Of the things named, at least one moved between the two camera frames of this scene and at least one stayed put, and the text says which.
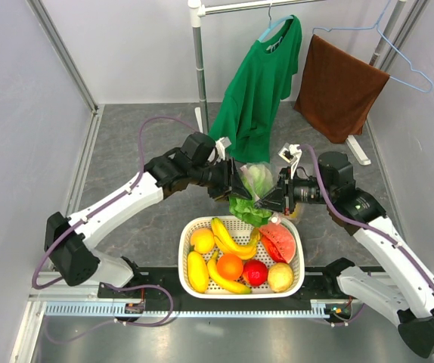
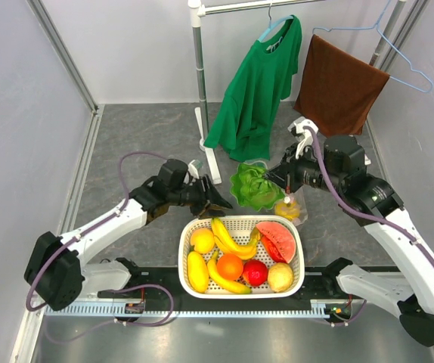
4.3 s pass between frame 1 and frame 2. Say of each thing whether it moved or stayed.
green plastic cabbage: moved
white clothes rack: stayed
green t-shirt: stayed
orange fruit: stayed
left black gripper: moved
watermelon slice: stayed
